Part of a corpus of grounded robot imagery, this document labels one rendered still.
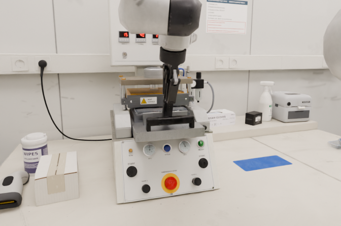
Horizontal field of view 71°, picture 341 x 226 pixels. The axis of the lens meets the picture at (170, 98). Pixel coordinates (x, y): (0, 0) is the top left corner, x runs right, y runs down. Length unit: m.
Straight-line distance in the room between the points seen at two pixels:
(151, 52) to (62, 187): 0.64
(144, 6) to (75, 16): 0.91
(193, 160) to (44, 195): 0.47
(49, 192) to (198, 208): 0.45
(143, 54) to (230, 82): 0.77
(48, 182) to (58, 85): 0.69
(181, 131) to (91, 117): 0.79
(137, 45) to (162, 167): 0.55
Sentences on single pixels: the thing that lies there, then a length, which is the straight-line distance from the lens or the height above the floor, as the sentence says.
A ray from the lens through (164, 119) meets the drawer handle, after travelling 0.72.
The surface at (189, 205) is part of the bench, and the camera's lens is 0.79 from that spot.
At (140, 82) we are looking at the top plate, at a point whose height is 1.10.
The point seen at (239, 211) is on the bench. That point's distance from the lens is 0.79.
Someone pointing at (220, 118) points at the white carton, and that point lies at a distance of 1.43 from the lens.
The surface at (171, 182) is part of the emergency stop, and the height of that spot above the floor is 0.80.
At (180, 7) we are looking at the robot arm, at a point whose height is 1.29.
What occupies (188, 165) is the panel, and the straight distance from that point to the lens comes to 0.83.
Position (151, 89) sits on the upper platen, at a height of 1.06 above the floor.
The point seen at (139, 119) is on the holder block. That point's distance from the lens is 0.83.
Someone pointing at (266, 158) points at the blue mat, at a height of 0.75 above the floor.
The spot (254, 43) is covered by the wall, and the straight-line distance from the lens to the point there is 1.77.
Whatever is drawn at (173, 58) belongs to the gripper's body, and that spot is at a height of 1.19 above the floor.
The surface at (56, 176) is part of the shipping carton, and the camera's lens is 0.83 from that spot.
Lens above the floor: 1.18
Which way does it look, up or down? 9 degrees down
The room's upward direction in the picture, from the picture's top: straight up
